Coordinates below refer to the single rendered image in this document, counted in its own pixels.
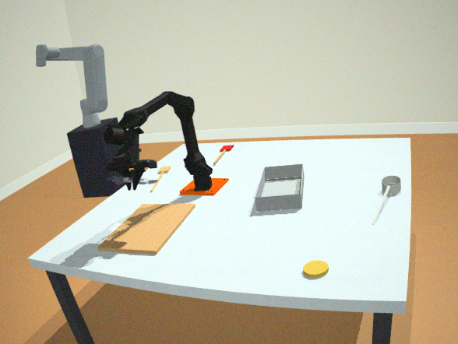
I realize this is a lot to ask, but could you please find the yellow flat disc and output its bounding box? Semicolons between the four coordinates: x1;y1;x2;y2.
303;260;329;278

